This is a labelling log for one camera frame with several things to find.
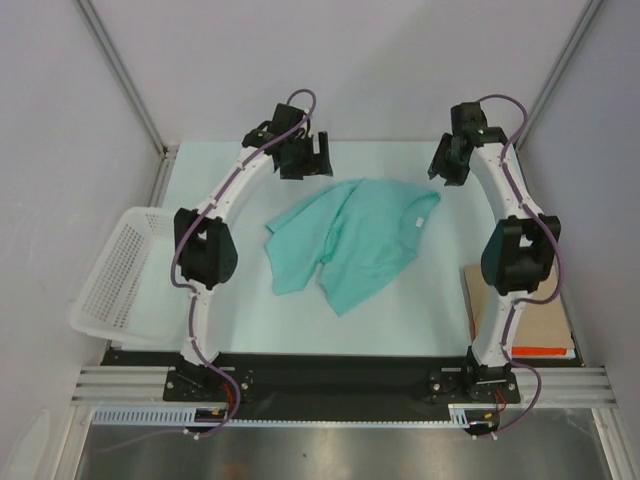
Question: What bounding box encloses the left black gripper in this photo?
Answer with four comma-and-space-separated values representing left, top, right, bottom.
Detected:
281, 132, 332, 180

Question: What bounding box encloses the teal green t shirt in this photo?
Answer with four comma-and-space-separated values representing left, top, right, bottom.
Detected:
265, 179, 441, 316

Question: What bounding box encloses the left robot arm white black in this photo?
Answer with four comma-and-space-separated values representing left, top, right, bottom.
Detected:
170, 100, 333, 400

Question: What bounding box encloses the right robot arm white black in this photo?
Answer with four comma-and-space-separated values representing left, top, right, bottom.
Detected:
428, 101, 561, 403

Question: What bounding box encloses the folded beige t shirt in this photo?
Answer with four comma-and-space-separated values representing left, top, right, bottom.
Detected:
464, 264, 575, 358

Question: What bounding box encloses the white plastic laundry basket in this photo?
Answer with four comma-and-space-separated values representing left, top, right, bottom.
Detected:
69, 207, 189, 350

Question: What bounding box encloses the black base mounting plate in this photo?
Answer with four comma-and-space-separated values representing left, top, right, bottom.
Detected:
101, 349, 583, 422

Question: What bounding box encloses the right aluminium corner post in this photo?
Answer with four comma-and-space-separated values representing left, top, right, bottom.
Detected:
515, 0, 606, 152

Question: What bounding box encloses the aluminium corner post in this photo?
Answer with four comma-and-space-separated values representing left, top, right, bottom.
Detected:
73, 0, 178, 207
515, 0, 606, 152

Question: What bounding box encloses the left aluminium corner post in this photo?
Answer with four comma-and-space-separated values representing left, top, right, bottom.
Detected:
73, 0, 178, 207

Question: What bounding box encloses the white slotted cable duct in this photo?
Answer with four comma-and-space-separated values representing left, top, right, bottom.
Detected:
92, 406, 497, 429

